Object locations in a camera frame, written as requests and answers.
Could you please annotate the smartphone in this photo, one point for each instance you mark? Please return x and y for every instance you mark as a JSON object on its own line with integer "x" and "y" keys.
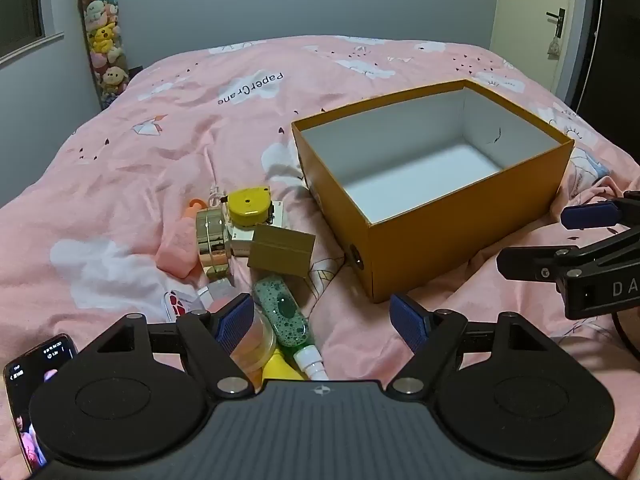
{"x": 22, "y": 385}

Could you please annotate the window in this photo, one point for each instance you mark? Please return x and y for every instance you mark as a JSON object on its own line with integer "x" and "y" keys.
{"x": 17, "y": 2}

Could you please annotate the clear round container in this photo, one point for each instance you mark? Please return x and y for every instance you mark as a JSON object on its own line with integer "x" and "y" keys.
{"x": 255, "y": 345}

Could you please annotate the pink soft bottle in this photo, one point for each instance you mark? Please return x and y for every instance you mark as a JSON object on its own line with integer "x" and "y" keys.
{"x": 177, "y": 247}

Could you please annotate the cream door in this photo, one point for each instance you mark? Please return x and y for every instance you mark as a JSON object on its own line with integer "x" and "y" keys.
{"x": 537, "y": 15}

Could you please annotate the green spray bottle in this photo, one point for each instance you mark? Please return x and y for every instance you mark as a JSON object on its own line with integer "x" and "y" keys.
{"x": 285, "y": 312}

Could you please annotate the gold round tin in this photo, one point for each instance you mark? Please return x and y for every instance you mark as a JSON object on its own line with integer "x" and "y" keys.
{"x": 210, "y": 237}

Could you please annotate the pink printed blanket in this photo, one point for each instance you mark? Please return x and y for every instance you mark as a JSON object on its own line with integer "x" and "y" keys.
{"x": 150, "y": 160}

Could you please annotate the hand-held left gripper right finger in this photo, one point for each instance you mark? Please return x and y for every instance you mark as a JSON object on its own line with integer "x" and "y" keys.
{"x": 407, "y": 322}

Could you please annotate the yellow tape measure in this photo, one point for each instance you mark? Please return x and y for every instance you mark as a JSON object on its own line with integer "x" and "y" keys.
{"x": 247, "y": 207}

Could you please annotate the orange cardboard box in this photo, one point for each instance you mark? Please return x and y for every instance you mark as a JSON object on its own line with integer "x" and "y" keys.
{"x": 430, "y": 200}

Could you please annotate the dark wardrobe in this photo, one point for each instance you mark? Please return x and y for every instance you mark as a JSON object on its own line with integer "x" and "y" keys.
{"x": 612, "y": 45}

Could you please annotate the small gold cardboard box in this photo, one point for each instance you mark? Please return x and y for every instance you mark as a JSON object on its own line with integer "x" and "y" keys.
{"x": 282, "y": 250}

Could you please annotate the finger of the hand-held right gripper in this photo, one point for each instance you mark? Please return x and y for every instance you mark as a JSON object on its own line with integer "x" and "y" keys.
{"x": 587, "y": 215}
{"x": 530, "y": 262}

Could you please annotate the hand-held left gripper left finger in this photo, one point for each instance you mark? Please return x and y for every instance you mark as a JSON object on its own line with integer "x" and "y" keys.
{"x": 235, "y": 322}

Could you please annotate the yellow plastic bottle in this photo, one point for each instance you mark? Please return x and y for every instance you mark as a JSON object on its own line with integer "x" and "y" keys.
{"x": 280, "y": 370}

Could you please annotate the red patterned white packet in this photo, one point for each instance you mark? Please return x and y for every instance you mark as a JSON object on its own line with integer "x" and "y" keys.
{"x": 175, "y": 305}

